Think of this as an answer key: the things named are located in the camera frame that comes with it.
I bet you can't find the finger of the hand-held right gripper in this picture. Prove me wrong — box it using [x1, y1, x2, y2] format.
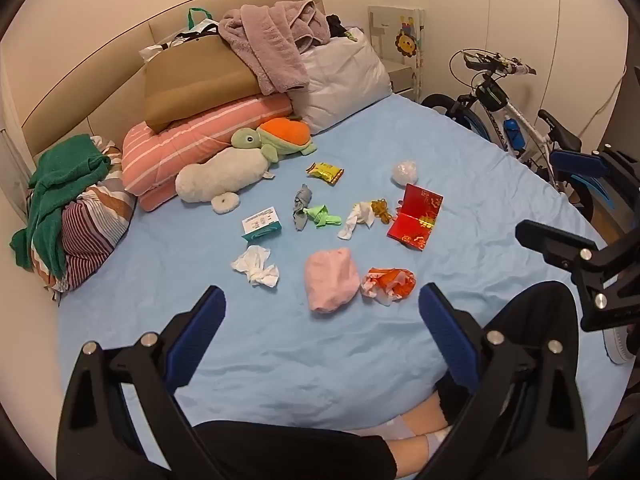
[515, 219, 640, 333]
[549, 144, 640, 197]

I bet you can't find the brown maroon striped pillow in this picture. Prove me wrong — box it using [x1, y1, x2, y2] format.
[30, 137, 138, 306]

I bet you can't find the blue water bottle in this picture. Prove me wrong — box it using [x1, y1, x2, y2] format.
[502, 116, 526, 151]

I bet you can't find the green sock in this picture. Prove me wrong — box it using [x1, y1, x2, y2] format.
[302, 203, 343, 229]

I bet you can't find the white bag with green handle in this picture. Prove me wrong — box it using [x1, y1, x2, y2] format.
[139, 7, 223, 63]

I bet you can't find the yellow snack wrapper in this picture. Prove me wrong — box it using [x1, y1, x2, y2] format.
[306, 161, 345, 185]

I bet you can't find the orange white wrapper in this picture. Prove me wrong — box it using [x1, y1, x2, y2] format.
[360, 266, 417, 307]

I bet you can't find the beige padded headboard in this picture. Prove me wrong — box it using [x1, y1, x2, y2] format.
[20, 0, 326, 161]

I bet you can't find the bed with blue sheet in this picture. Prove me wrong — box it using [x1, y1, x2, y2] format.
[55, 92, 632, 480]

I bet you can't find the large white tissue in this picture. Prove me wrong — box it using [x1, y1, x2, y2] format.
[230, 245, 281, 288]

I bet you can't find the tan brown pillow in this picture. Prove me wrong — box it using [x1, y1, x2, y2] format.
[144, 35, 271, 135]

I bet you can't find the white pillow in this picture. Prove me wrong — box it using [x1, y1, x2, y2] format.
[299, 27, 393, 136]

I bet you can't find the white nightstand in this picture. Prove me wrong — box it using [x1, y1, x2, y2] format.
[387, 62, 418, 101]

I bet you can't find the dark cloth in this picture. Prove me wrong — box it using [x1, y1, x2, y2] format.
[326, 14, 352, 40]

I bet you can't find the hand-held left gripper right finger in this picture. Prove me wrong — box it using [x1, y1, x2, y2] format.
[415, 282, 588, 480]

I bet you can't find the grey sock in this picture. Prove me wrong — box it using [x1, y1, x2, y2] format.
[292, 183, 317, 232]

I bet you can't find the white blue bicycle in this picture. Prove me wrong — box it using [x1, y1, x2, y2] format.
[420, 49, 618, 221]

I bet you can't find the mauve towel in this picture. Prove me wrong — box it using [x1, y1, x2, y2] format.
[218, 2, 332, 96]

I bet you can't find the white sock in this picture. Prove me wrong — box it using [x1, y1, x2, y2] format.
[337, 201, 376, 240]

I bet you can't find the green towel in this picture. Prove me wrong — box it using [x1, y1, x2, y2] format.
[10, 134, 112, 281]

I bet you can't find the green orange turtle plush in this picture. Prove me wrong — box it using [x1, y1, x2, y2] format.
[230, 116, 318, 163]

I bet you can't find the teal white small box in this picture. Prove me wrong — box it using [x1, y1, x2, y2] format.
[241, 206, 282, 243]

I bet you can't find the red gold envelope pack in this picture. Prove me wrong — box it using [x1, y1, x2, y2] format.
[386, 183, 445, 252]

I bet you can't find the person's left leg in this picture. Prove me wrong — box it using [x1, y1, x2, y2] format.
[192, 417, 436, 480]

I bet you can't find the white seal plush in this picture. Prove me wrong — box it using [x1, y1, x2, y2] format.
[175, 147, 276, 215]

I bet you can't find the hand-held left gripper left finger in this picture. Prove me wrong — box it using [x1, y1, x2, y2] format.
[56, 285, 227, 480]

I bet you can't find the pink cloth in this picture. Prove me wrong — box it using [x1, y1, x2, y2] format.
[305, 247, 362, 313]

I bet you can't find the clear plastic wrap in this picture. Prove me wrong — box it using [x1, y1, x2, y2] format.
[391, 160, 419, 187]

